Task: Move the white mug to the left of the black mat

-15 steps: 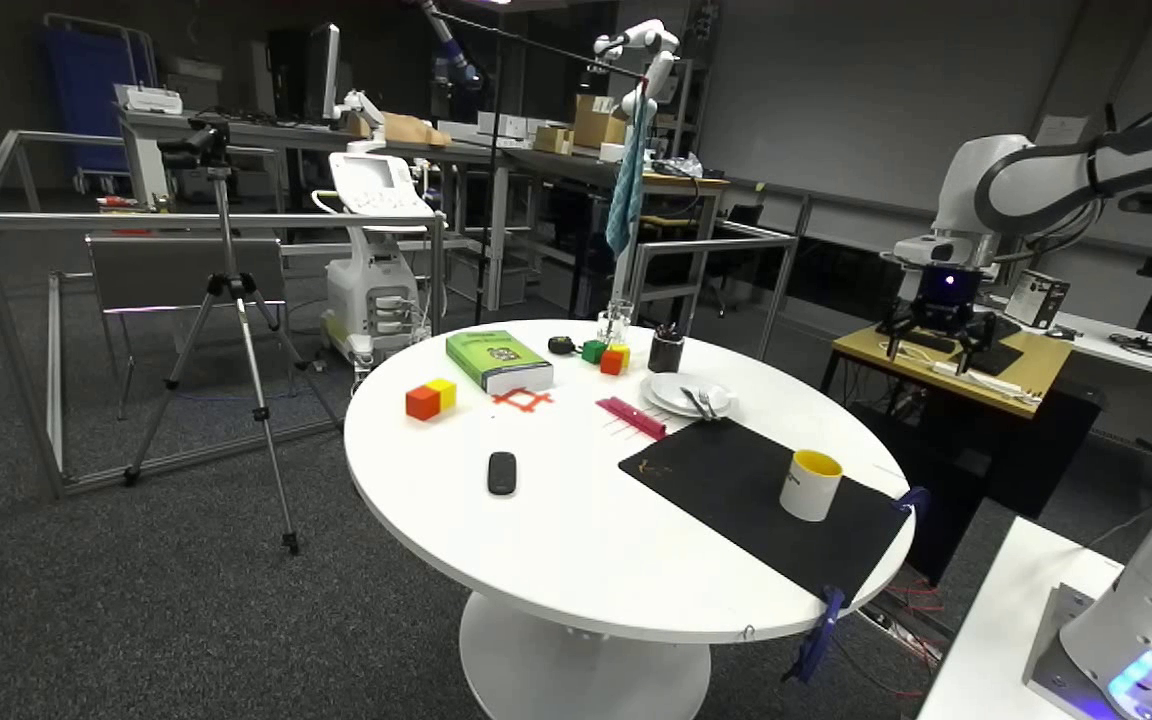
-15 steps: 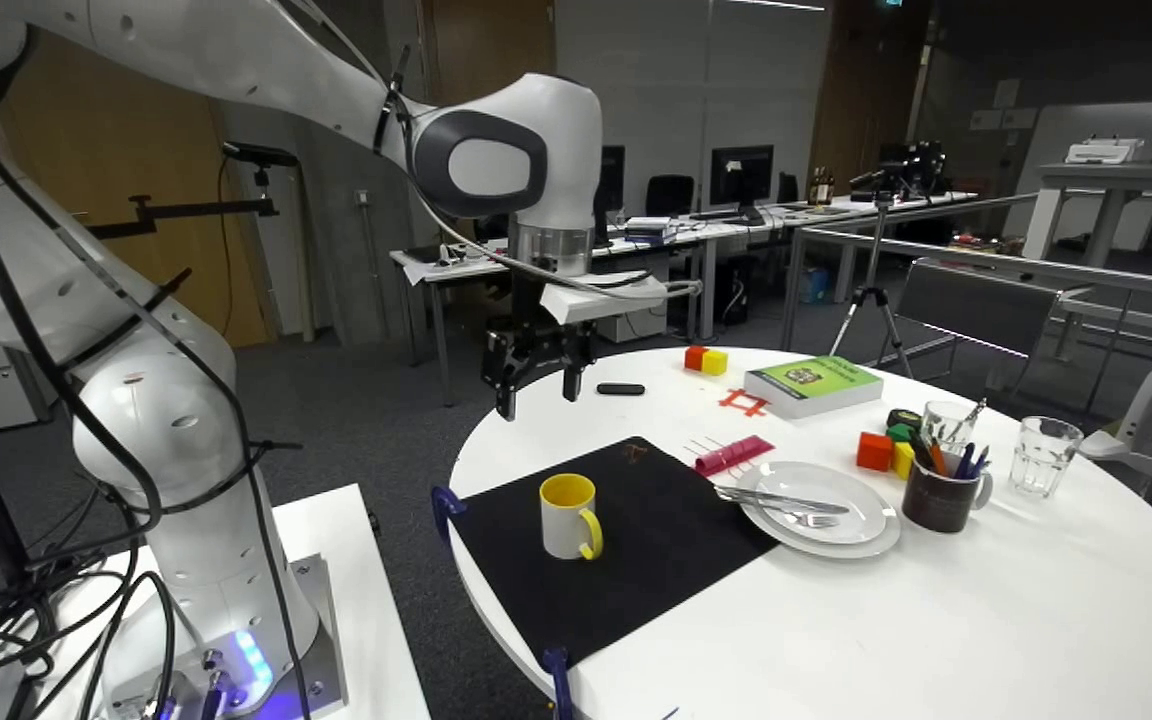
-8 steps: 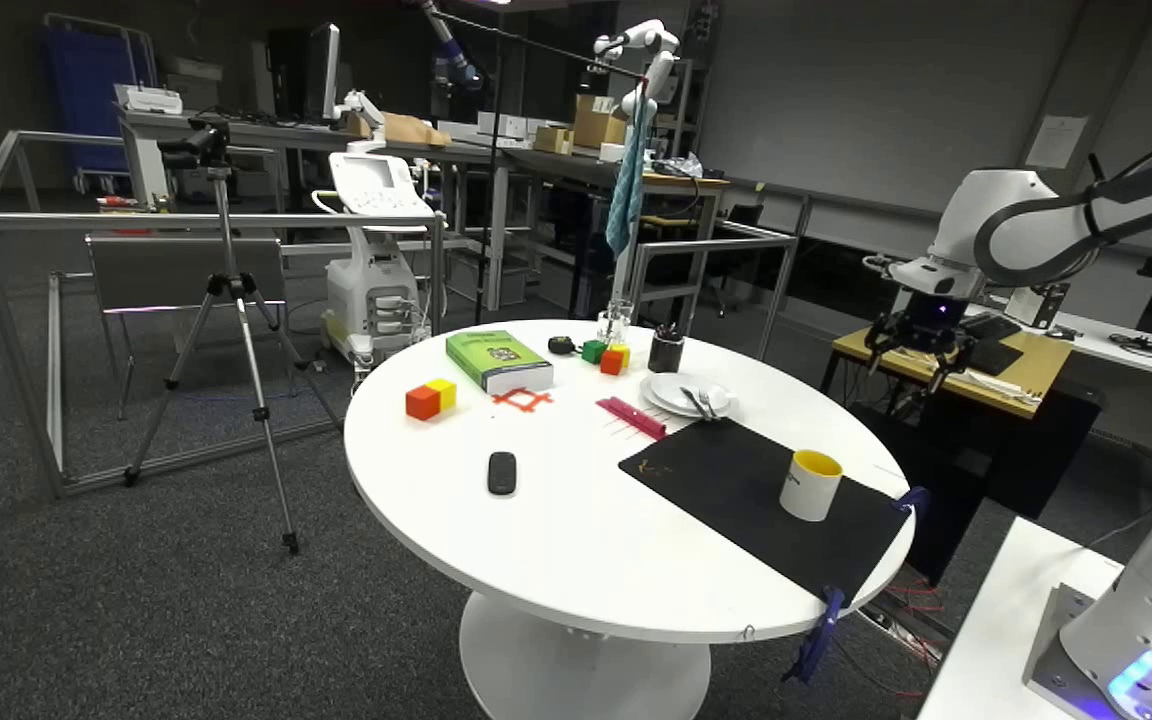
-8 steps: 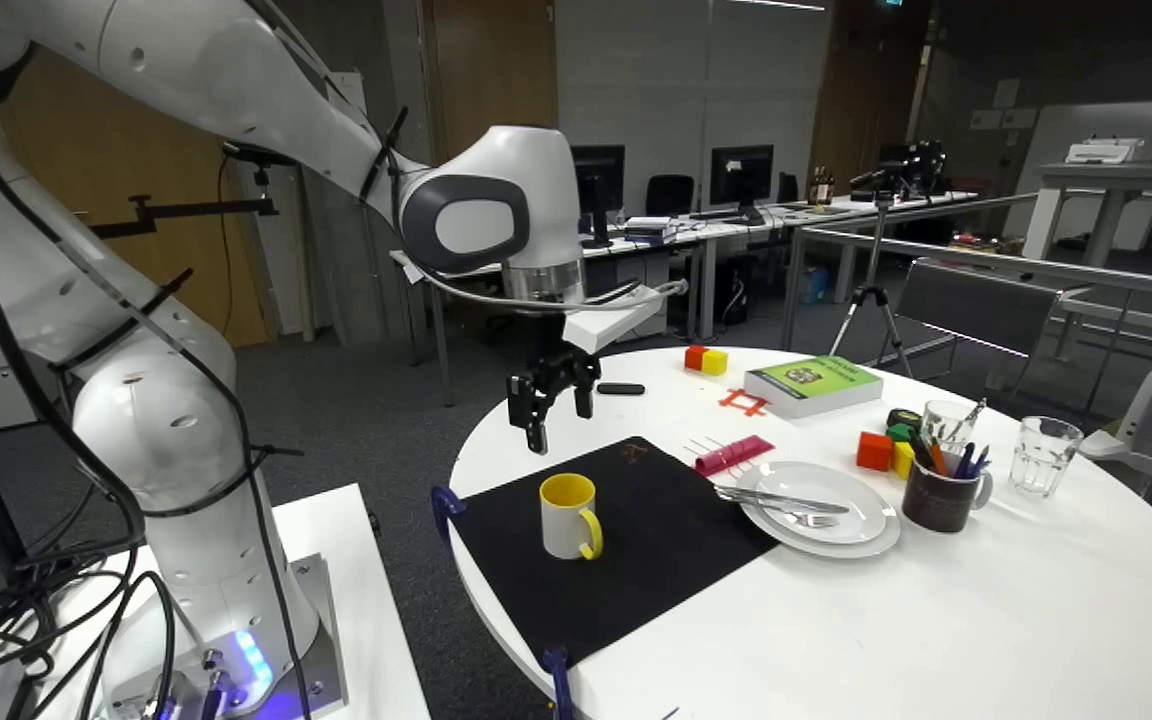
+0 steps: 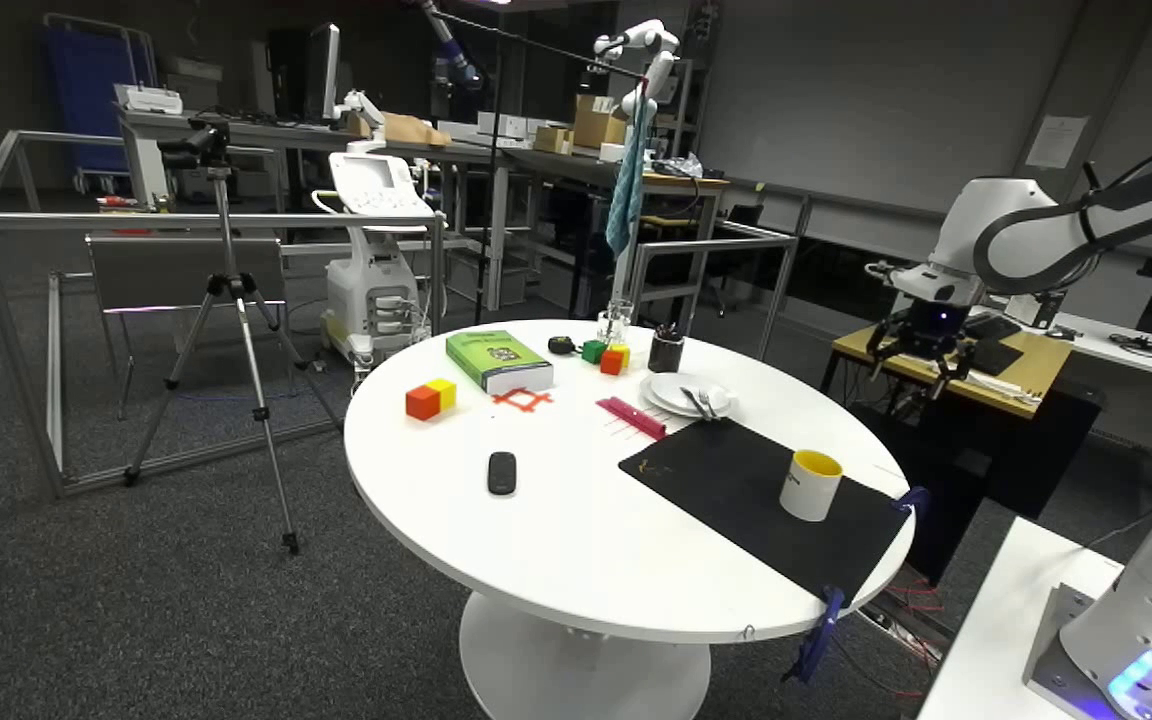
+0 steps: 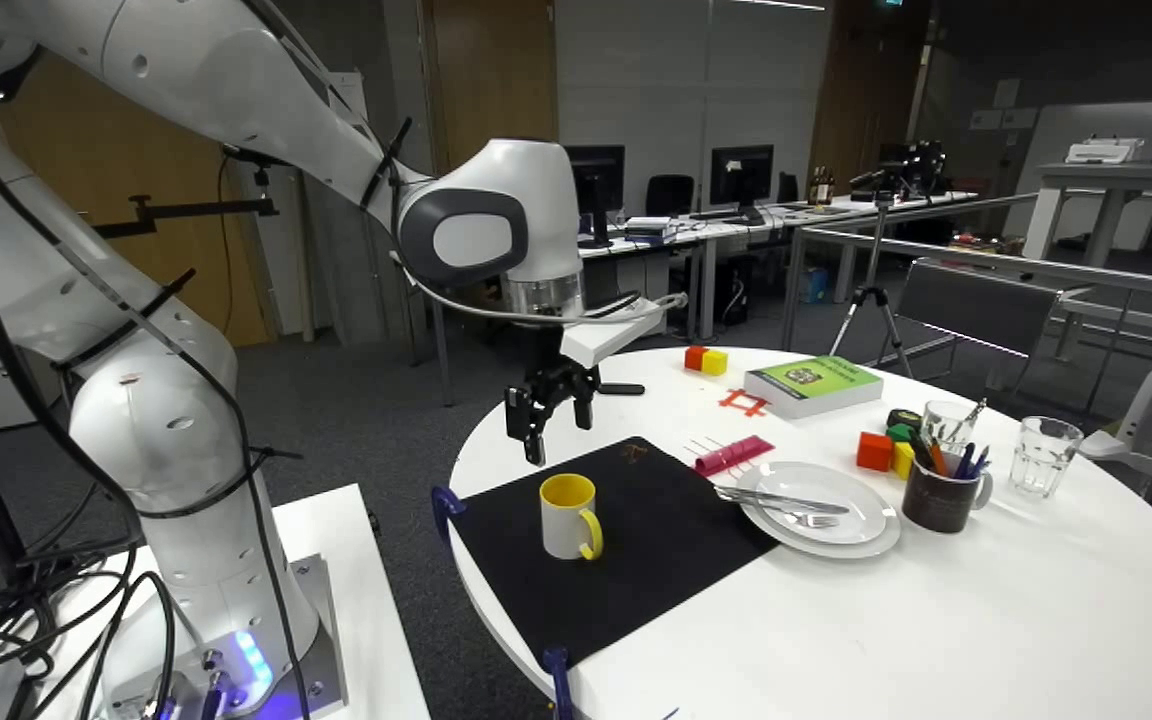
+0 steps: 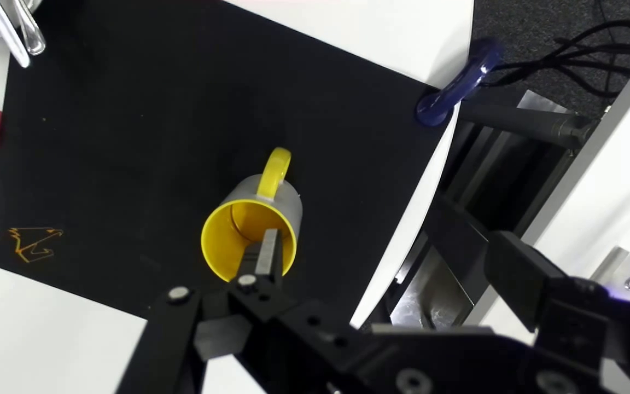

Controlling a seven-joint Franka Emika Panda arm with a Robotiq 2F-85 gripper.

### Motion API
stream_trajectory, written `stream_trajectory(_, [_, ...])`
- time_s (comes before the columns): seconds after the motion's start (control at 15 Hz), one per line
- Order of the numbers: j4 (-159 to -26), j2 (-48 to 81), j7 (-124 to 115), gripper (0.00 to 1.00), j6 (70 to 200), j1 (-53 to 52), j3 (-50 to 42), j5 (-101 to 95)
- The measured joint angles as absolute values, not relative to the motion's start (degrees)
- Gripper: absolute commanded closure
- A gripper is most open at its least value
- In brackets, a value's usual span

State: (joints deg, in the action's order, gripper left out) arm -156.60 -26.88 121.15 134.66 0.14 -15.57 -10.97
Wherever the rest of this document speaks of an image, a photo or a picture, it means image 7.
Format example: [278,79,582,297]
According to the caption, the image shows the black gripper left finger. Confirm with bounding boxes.
[236,228,282,290]

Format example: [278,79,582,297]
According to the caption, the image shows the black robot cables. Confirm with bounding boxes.
[488,18,630,94]

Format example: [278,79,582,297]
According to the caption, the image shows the black mat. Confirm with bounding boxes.
[0,0,440,315]

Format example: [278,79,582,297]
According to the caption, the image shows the silver cutlery on plate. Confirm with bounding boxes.
[0,0,46,68]

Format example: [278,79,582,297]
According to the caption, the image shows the white robot base table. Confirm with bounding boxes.
[523,80,630,299]

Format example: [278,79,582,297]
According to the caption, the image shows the blue clamp near robot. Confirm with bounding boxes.
[415,36,502,127]

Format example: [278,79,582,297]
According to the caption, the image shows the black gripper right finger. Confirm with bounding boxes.
[482,232,564,331]

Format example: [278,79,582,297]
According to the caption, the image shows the white mug yellow inside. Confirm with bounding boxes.
[199,147,303,281]

